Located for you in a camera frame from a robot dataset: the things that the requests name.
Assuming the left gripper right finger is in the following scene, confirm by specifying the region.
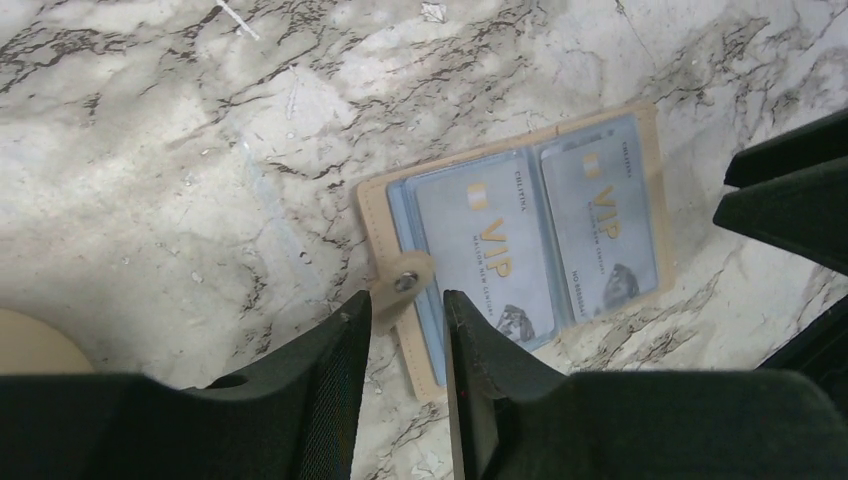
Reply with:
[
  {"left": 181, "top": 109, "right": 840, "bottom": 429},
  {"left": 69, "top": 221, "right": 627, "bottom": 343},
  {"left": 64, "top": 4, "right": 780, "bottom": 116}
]
[{"left": 443, "top": 290, "right": 847, "bottom": 479}]

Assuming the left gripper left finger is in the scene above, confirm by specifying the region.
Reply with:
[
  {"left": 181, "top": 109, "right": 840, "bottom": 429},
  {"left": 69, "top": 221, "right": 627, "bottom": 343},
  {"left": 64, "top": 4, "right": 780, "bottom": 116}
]
[{"left": 1, "top": 291, "right": 371, "bottom": 479}]

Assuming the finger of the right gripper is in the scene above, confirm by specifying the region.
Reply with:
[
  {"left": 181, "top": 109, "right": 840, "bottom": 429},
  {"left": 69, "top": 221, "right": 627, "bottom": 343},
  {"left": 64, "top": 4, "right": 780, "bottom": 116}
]
[
  {"left": 713, "top": 158, "right": 847, "bottom": 275},
  {"left": 724, "top": 109, "right": 847, "bottom": 188}
]

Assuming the beige oval tray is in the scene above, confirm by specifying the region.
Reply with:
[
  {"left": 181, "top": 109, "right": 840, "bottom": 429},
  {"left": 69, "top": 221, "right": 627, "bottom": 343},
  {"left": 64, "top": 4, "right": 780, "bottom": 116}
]
[{"left": 1, "top": 309, "right": 94, "bottom": 376}]

